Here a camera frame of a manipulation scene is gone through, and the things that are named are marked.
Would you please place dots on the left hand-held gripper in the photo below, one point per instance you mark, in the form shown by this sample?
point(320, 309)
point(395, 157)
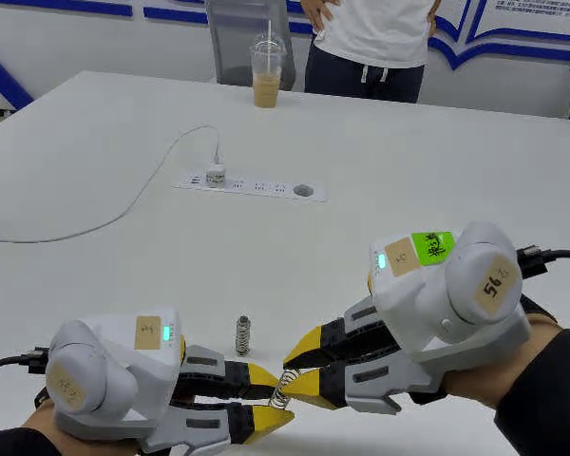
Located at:
point(123, 361)

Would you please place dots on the metal coil spring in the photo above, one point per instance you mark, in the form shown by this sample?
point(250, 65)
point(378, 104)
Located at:
point(242, 339)
point(281, 394)

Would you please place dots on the clear plastic drink cup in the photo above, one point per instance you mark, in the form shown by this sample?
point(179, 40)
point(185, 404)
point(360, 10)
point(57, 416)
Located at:
point(267, 81)

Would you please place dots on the person's left forearm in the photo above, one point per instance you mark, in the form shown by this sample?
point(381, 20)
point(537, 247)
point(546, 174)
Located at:
point(14, 444)

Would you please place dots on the person's right forearm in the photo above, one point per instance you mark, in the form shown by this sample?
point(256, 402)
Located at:
point(551, 404)

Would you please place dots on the person's left hand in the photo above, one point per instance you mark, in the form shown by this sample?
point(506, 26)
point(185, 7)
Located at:
point(43, 425)

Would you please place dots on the white plug charger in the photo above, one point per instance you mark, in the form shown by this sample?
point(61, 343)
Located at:
point(215, 175)

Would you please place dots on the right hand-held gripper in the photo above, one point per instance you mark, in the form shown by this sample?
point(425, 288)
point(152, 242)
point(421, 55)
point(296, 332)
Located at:
point(437, 304)

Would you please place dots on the white built-in power strip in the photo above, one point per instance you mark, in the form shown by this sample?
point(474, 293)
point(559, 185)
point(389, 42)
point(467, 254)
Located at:
point(266, 189)

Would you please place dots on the metal pin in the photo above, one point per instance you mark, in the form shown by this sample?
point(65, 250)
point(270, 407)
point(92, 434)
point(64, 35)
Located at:
point(243, 318)

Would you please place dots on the person's right hand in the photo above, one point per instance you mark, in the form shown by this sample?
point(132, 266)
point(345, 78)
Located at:
point(508, 370)

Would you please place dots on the white drinking straw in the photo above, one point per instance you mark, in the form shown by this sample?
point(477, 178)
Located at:
point(268, 31)

